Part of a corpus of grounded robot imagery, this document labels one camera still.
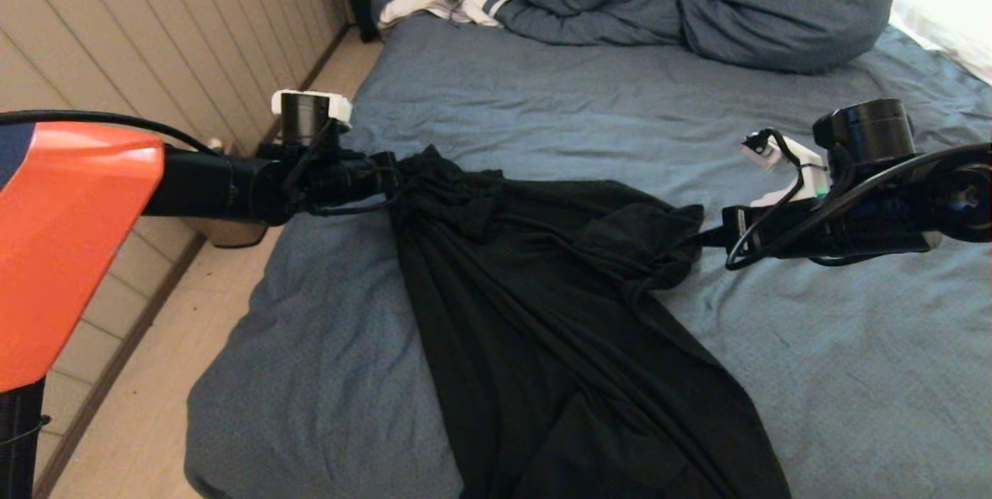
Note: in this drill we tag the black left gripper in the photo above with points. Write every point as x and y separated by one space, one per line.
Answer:
356 181

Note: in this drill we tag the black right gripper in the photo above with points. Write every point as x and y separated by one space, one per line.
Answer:
798 232

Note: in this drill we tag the black moon print T-shirt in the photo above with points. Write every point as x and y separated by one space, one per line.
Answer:
542 328

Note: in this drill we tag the brown trash bin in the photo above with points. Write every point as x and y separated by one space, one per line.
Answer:
232 234

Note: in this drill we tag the blue bed sheet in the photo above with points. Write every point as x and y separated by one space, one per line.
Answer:
581 96

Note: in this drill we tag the white pillow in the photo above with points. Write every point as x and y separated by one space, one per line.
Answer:
949 26

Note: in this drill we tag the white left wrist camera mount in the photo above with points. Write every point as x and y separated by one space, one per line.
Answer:
337 105

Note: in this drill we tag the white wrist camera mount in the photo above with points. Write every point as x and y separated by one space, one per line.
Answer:
337 105
810 166

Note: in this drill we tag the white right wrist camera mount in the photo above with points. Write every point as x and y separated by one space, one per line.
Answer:
810 166

